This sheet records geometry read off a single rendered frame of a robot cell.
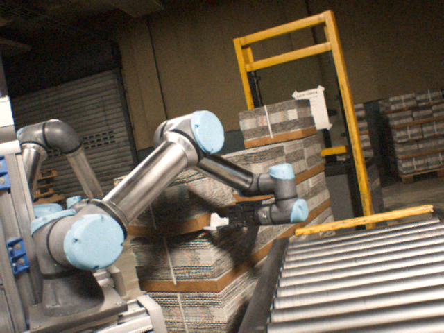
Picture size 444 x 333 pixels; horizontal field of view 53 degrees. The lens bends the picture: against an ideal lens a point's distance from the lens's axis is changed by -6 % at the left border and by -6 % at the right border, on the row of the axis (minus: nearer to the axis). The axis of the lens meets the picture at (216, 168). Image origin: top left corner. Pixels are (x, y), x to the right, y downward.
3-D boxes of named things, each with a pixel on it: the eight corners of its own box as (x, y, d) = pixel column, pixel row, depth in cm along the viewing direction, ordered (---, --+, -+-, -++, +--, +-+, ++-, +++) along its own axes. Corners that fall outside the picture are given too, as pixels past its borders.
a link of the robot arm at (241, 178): (132, 156, 133) (246, 206, 164) (155, 151, 125) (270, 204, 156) (141, 119, 136) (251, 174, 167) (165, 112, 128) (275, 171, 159)
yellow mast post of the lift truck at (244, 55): (279, 272, 344) (232, 39, 335) (284, 268, 352) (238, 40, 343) (291, 272, 339) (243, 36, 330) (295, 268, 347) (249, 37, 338)
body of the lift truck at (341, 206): (291, 277, 355) (272, 177, 351) (313, 256, 402) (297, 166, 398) (380, 272, 320) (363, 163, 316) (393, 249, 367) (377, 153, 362)
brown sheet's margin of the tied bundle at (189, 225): (165, 236, 170) (161, 225, 170) (208, 217, 194) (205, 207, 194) (200, 229, 161) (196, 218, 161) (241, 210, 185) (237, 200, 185)
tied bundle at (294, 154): (228, 196, 259) (220, 155, 258) (252, 186, 285) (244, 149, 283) (292, 187, 240) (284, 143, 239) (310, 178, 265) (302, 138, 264)
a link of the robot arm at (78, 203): (91, 193, 207) (96, 216, 208) (69, 197, 209) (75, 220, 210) (84, 195, 199) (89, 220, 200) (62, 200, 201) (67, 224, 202)
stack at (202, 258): (171, 422, 190) (125, 238, 185) (276, 313, 290) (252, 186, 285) (250, 436, 170) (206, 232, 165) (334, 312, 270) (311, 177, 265)
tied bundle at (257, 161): (200, 208, 235) (191, 162, 234) (229, 196, 260) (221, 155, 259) (268, 200, 215) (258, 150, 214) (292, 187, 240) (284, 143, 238)
